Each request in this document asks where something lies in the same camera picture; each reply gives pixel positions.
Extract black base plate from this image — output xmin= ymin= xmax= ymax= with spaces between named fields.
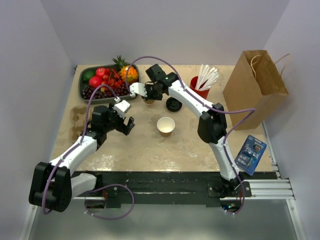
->
xmin=72 ymin=170 xmax=279 ymax=209

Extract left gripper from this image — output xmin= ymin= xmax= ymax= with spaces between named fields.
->
xmin=103 ymin=102 xmax=134 ymax=135

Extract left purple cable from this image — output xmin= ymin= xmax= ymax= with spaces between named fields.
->
xmin=41 ymin=84 xmax=135 ymax=221

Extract cardboard cup carrier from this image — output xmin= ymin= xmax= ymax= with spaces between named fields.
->
xmin=69 ymin=105 xmax=88 ymax=143

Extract dark grape bunch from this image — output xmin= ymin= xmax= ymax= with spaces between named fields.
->
xmin=79 ymin=85 xmax=130 ymax=100

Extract grey fruit tray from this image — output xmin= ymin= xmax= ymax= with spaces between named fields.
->
xmin=78 ymin=64 xmax=138 ymax=105

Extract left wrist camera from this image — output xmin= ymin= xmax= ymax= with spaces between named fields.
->
xmin=113 ymin=100 xmax=132 ymax=119

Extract red cherries cluster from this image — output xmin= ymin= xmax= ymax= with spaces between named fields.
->
xmin=101 ymin=68 xmax=124 ymax=89

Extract blue razor package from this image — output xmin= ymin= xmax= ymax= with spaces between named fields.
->
xmin=234 ymin=135 xmax=267 ymax=176

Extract aluminium frame rail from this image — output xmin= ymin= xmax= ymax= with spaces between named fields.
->
xmin=18 ymin=124 xmax=307 ymax=240

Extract orange toy pineapple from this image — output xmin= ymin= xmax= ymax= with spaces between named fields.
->
xmin=112 ymin=55 xmax=139 ymax=84

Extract green lime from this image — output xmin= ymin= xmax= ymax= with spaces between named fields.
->
xmin=82 ymin=70 xmax=96 ymax=82

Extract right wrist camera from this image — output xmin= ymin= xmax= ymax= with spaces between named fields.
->
xmin=129 ymin=82 xmax=147 ymax=97

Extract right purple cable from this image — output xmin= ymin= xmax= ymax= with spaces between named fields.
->
xmin=124 ymin=55 xmax=256 ymax=216

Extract brown paper cup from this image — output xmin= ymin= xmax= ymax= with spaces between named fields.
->
xmin=156 ymin=117 xmax=176 ymax=137
xmin=142 ymin=98 xmax=155 ymax=105

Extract brown paper bag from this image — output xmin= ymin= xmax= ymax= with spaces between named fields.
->
xmin=223 ymin=50 xmax=289 ymax=131

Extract black cup lid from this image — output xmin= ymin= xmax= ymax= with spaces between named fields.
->
xmin=165 ymin=97 xmax=183 ymax=113

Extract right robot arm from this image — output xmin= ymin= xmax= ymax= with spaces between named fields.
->
xmin=144 ymin=64 xmax=246 ymax=197

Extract purple cable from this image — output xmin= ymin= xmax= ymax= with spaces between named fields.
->
xmin=124 ymin=55 xmax=256 ymax=216
xmin=41 ymin=84 xmax=135 ymax=221

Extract red plastic cup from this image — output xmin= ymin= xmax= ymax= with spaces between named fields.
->
xmin=189 ymin=76 xmax=211 ymax=100

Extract red apple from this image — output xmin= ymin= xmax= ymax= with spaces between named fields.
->
xmin=95 ymin=67 xmax=111 ymax=78
xmin=88 ymin=76 xmax=103 ymax=89

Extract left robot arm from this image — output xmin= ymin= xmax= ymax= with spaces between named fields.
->
xmin=28 ymin=100 xmax=135 ymax=214

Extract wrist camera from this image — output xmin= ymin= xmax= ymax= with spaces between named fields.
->
xmin=113 ymin=100 xmax=132 ymax=119
xmin=129 ymin=82 xmax=147 ymax=97

